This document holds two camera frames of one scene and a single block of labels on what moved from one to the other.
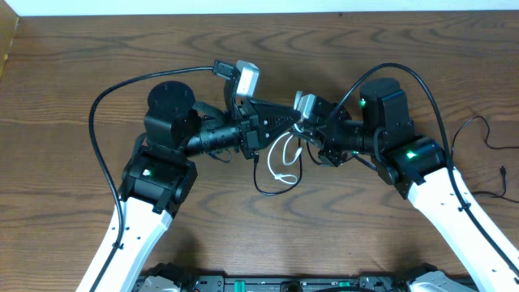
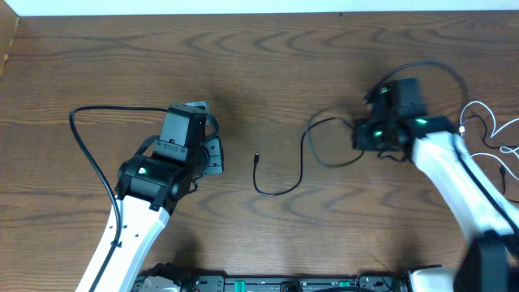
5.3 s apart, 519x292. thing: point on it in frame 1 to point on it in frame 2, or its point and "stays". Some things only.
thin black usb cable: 502,168 stays
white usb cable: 287,178 to 503,148
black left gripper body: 248,130 to 215,156
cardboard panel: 8,23 stays
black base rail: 294,283 stays
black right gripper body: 331,135 to 362,139
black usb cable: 293,186 stays
